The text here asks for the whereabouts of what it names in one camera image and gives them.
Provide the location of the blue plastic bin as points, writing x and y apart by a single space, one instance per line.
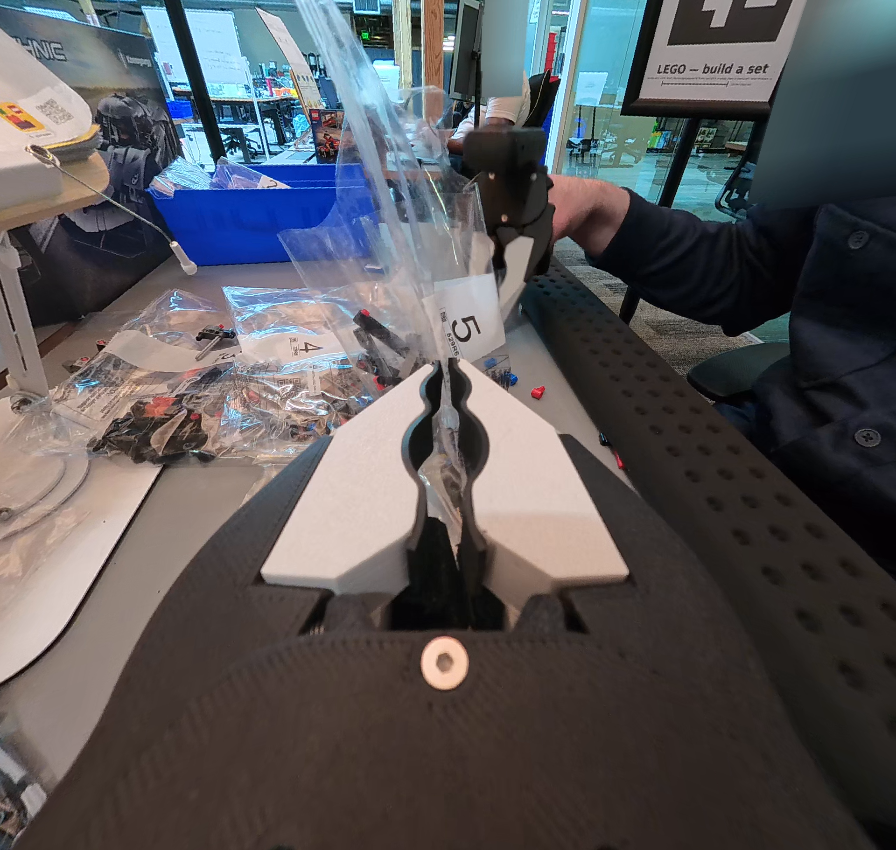
245 234

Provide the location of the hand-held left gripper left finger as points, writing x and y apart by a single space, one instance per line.
350 514

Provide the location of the lego instruction booklet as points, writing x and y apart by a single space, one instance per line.
28 115

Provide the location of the person's right forearm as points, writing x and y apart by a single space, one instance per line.
700 269

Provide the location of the small lego box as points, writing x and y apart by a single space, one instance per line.
327 135

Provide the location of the wooden post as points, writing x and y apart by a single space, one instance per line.
432 24

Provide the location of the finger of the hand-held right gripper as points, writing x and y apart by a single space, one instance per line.
518 262

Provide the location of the black monitor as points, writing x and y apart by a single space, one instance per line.
465 45

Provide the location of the black office chair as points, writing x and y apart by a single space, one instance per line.
735 374

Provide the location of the empty clear plastic bag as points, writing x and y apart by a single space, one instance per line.
42 444

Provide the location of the black chair back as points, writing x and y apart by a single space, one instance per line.
542 101

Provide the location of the person's right hand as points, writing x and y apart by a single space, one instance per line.
584 210

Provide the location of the black pole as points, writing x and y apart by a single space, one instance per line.
185 52

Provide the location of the black perforated table edge pad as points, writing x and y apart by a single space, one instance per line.
735 514

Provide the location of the whiteboard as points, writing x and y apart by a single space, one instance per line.
196 45

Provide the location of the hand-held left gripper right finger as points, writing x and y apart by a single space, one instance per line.
546 514

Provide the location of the framed fiducial marker sign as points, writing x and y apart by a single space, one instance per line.
728 73

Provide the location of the black lego set box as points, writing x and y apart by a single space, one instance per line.
119 164

